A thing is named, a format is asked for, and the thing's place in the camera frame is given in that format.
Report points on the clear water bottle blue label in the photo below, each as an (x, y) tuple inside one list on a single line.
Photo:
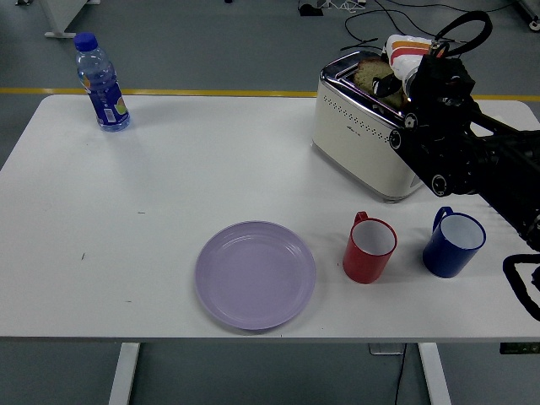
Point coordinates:
[(103, 97)]

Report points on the bread slice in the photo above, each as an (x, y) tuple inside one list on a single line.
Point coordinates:
[(369, 71)]

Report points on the grey under-table bracket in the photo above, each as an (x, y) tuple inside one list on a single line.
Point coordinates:
[(386, 348)]

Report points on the blue mug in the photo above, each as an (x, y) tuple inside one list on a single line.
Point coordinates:
[(443, 257)]

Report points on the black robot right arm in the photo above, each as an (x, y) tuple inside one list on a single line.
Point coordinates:
[(485, 160)]

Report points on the white background desk leg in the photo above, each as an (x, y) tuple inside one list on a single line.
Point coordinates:
[(59, 34)]

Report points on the cream and chrome toaster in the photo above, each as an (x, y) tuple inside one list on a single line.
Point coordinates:
[(363, 143)]

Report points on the white table leg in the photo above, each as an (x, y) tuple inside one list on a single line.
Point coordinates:
[(434, 375), (124, 375)]

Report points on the red mug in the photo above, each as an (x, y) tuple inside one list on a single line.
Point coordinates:
[(363, 266)]

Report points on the black table control box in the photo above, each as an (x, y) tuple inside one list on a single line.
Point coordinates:
[(521, 348)]

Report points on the purple plate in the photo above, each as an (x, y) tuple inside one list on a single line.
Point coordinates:
[(253, 276)]

